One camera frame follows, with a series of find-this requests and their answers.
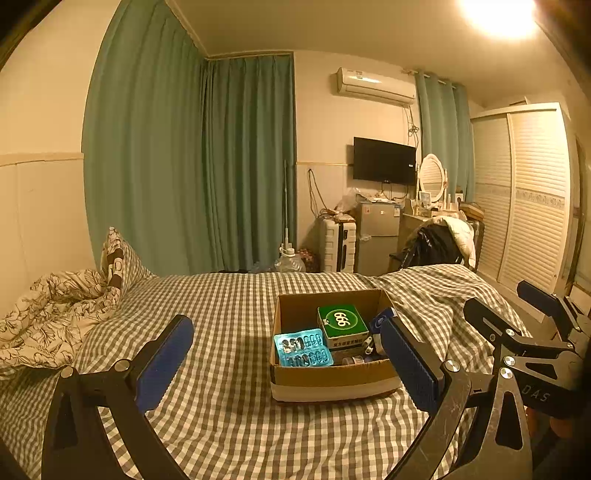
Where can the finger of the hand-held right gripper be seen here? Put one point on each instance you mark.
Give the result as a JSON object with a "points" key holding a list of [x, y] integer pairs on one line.
{"points": [[487, 318], [538, 295]]}

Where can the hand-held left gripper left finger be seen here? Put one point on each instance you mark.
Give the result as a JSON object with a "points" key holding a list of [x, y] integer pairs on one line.
{"points": [[164, 364]]}

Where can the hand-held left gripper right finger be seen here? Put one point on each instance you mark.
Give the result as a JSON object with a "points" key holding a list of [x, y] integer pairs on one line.
{"points": [[411, 364]]}

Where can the blue tissue pack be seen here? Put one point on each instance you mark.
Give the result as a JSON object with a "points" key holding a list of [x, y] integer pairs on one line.
{"points": [[381, 318]]}

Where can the clear bottle blue label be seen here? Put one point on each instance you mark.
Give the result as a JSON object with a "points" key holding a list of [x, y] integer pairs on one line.
{"points": [[353, 359]]}

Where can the brown cardboard box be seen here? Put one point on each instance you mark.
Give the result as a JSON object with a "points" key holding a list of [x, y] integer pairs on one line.
{"points": [[332, 383]]}

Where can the green medicine box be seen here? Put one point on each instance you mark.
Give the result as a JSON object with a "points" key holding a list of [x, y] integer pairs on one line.
{"points": [[341, 323]]}

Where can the teal pill blister pack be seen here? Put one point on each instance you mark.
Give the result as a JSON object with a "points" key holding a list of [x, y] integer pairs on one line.
{"points": [[302, 348]]}

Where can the checkered bed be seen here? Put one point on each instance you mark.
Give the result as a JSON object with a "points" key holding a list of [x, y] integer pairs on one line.
{"points": [[221, 314]]}

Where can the white jacket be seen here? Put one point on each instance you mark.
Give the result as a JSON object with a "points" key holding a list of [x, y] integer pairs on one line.
{"points": [[461, 230]]}

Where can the white louvered wardrobe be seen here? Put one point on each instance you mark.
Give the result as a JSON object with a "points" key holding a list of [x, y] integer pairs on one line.
{"points": [[526, 198]]}

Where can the patterned pillow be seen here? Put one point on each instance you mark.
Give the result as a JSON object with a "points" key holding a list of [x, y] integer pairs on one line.
{"points": [[120, 258]]}

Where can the dressing table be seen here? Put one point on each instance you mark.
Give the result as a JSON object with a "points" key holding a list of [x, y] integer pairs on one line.
{"points": [[413, 220]]}

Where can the floral duvet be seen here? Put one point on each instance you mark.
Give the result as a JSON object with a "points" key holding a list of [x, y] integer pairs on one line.
{"points": [[51, 314]]}

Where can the grey small fridge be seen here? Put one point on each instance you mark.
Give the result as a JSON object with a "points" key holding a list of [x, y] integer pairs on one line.
{"points": [[376, 240]]}

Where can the white suitcase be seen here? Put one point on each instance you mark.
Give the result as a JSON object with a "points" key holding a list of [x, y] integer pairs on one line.
{"points": [[337, 244]]}

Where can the oval white mirror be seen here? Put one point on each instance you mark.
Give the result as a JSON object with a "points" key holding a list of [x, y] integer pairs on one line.
{"points": [[431, 174]]}

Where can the clear water jug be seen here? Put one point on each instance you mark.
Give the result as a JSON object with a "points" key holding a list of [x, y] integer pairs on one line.
{"points": [[290, 262]]}

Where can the clear plastic bag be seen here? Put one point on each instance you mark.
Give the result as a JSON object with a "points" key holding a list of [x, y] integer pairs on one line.
{"points": [[346, 201]]}

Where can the narrow green curtain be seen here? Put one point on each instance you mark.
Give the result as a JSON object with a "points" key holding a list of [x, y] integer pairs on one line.
{"points": [[443, 134]]}

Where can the white mop pole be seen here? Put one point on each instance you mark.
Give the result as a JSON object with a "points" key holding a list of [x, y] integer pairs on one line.
{"points": [[287, 203]]}

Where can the wide green curtain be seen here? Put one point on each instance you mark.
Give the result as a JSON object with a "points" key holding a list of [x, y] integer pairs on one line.
{"points": [[184, 161]]}

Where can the white air conditioner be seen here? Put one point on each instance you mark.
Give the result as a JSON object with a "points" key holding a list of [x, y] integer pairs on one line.
{"points": [[374, 85]]}

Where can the ceiling light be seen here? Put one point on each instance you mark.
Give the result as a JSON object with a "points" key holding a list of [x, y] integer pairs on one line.
{"points": [[498, 16]]}

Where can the black wall television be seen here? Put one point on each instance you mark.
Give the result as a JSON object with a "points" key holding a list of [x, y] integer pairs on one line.
{"points": [[383, 160]]}

